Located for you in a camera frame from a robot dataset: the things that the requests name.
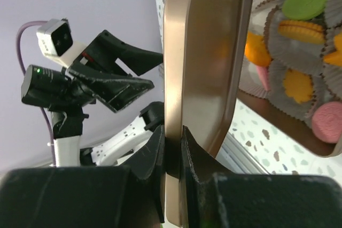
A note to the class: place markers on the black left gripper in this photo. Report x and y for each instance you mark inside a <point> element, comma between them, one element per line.
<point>99,78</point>

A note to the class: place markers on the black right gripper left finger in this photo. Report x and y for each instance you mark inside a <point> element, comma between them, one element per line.
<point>129,195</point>

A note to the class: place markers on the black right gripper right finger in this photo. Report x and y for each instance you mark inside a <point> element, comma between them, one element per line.
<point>214,196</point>

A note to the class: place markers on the gold tin lid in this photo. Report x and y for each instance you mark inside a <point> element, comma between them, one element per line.
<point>203,43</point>

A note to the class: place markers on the pink round cookie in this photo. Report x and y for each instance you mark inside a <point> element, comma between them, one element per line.
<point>326,122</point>
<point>263,77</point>

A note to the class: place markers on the orange maple leaf cookie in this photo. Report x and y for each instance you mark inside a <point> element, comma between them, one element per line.
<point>298,86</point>
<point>256,51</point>

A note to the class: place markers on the orange fish cookie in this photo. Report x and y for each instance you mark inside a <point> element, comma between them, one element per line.
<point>334,58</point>

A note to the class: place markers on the yellow sandwich cookie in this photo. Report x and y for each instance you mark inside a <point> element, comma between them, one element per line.
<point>303,31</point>

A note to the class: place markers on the green round cookie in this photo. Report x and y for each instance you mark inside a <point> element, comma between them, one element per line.
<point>303,9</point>

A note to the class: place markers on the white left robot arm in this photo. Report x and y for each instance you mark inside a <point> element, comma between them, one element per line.
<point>67,133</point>

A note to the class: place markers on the gold cookie tin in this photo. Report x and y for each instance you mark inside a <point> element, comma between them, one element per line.
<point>275,106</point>

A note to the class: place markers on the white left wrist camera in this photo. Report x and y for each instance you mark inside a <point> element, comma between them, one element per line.
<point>56,42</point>

